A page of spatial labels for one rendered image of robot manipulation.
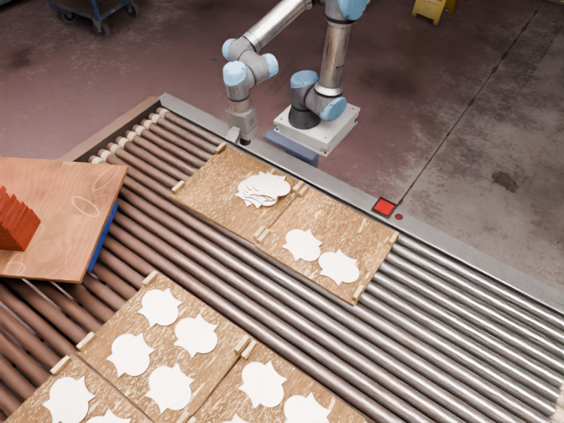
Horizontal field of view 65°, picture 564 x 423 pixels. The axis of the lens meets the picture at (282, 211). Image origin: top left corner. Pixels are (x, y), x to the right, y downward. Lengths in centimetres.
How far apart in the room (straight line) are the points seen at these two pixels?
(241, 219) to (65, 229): 61
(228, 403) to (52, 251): 75
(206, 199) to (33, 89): 277
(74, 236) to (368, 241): 102
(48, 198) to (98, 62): 274
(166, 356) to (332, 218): 76
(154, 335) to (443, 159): 252
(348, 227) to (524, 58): 342
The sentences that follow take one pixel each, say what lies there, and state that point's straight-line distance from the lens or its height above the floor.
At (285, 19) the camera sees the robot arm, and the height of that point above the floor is 147.
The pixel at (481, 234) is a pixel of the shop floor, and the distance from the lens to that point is 306.
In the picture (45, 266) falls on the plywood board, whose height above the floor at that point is 104.
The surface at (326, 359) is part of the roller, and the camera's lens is 144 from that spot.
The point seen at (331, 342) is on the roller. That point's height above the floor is 92.
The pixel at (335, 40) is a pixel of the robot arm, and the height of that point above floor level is 140.
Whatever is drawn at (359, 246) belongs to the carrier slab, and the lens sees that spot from 162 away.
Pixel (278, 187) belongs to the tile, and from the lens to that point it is 171.
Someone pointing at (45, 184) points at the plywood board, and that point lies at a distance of 184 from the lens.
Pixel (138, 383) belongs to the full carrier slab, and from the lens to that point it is 144.
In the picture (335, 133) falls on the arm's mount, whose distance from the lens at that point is 198.
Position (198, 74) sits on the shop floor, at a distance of 404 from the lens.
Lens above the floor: 226
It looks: 52 degrees down
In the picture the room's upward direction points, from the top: 1 degrees clockwise
